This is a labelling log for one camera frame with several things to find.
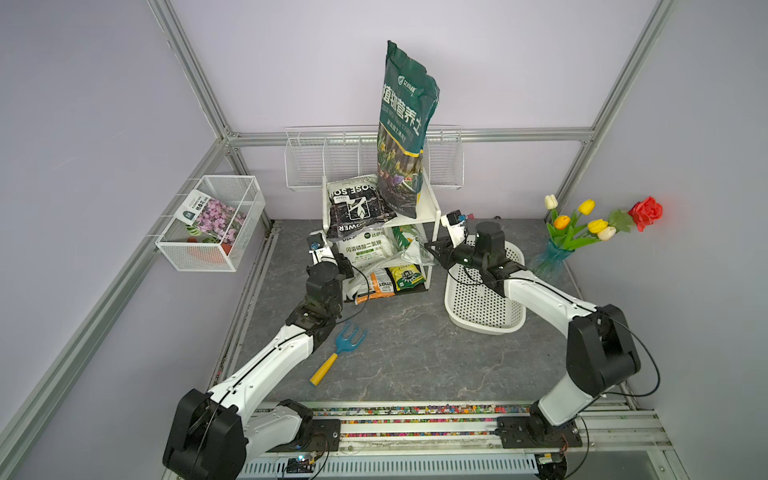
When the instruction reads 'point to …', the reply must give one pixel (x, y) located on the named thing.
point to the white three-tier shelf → (428, 213)
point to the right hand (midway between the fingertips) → (428, 240)
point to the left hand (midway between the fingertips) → (337, 247)
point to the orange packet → (376, 290)
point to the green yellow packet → (405, 276)
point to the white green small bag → (409, 239)
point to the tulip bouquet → (568, 233)
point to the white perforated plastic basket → (474, 305)
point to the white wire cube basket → (189, 249)
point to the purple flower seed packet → (212, 217)
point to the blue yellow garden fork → (342, 344)
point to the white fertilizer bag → (367, 251)
